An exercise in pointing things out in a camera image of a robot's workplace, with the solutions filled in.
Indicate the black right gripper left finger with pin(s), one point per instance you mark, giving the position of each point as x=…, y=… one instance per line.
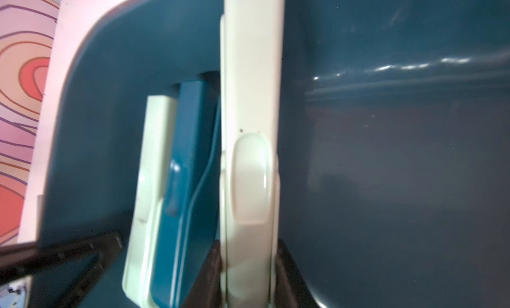
x=205, y=292

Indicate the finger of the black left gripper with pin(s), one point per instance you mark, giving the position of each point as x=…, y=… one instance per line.
x=22, y=260

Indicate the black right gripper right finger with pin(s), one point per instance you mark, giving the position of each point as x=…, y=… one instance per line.
x=291, y=289

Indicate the light green pliers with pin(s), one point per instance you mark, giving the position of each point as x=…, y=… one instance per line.
x=158, y=132

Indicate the teal plastic storage box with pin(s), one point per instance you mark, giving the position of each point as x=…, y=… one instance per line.
x=393, y=143

